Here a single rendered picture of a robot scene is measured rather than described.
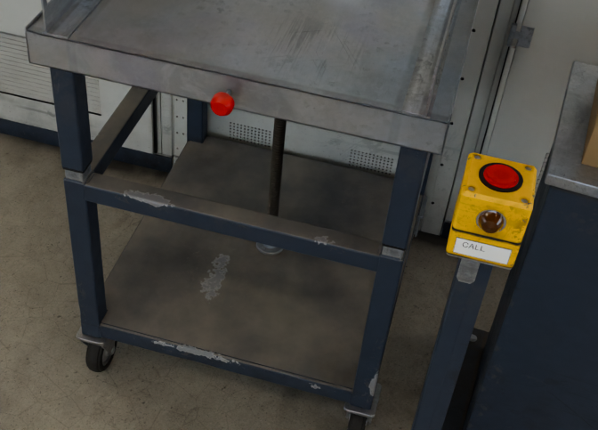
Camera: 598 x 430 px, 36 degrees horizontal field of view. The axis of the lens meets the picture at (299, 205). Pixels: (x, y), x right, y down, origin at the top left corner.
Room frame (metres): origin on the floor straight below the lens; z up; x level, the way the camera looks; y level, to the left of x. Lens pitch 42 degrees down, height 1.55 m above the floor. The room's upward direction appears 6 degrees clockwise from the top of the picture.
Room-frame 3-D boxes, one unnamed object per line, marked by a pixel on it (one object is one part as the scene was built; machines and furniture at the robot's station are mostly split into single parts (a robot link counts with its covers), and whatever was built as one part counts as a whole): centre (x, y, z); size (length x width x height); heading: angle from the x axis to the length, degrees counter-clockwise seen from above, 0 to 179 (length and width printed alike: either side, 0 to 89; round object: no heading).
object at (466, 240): (0.81, -0.22, 0.85); 0.08 x 0.08 x 0.10; 79
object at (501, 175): (0.81, -0.22, 0.90); 0.04 x 0.04 x 0.02
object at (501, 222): (0.76, -0.21, 0.87); 0.03 x 0.01 x 0.03; 79
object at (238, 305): (1.40, 0.05, 0.46); 0.64 x 0.58 x 0.66; 169
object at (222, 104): (1.04, 0.12, 0.79); 0.04 x 0.03 x 0.03; 169
